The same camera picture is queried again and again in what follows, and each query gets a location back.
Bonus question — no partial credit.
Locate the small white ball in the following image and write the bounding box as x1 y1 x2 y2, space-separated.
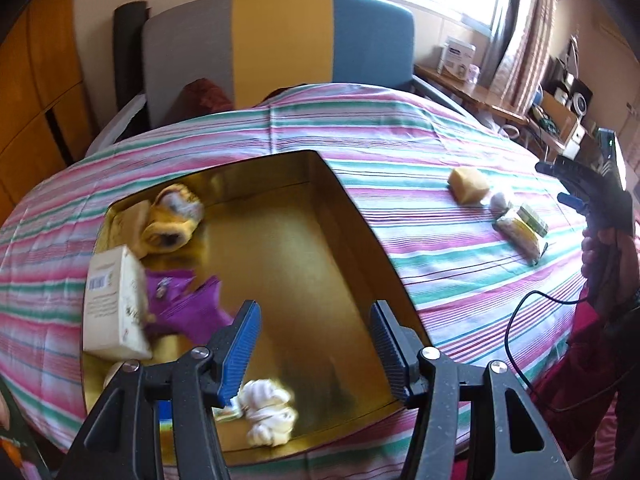
487 192 516 216

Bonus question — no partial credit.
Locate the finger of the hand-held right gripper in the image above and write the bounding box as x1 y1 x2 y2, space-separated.
557 192 588 212
535 157 583 183

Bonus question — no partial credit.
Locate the gold metal tin box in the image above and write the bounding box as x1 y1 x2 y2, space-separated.
80 150 433 467

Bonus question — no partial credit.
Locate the wooden desk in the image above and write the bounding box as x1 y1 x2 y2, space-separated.
414 62 566 161

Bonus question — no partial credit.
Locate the yellow plush toy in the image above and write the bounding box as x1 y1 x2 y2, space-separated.
120 184 205 258

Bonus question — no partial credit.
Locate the yellow sponge block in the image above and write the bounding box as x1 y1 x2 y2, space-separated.
447 167 491 207

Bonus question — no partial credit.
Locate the patterned window curtain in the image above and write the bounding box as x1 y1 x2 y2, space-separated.
487 0 556 116

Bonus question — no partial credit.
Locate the clear noodle packet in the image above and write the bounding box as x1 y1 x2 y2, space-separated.
494 204 550 267

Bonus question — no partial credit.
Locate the black speaker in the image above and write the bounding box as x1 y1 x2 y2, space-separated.
552 72 593 116

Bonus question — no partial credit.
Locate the white carton box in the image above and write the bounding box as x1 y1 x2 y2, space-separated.
437 36 477 81

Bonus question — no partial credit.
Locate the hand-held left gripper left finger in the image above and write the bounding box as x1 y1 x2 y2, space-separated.
55 300 262 480

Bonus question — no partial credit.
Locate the purple snack packet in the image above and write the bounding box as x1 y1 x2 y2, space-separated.
142 267 236 346

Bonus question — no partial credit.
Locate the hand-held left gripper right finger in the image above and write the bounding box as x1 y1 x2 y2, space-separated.
369 301 573 480

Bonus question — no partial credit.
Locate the white knotted cloth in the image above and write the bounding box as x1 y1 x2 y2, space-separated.
235 379 298 448

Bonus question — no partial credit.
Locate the person's right forearm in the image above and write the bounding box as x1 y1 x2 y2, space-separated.
530 280 640 461

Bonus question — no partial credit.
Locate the black cable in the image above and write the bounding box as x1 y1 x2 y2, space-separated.
504 290 593 396

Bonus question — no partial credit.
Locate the brown cardboard box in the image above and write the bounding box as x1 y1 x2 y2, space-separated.
540 91 581 143

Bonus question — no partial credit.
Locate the wooden wardrobe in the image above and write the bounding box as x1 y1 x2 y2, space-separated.
0 0 98 211

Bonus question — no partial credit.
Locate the grey yellow blue chair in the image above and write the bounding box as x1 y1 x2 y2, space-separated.
90 0 476 156

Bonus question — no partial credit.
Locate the person's right hand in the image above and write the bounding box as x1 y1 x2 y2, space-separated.
580 227 640 311

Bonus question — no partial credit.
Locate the pale green carton box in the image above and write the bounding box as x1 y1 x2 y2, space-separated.
82 245 153 361

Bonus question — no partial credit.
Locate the maroon cushion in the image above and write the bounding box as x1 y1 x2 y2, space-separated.
181 78 233 118

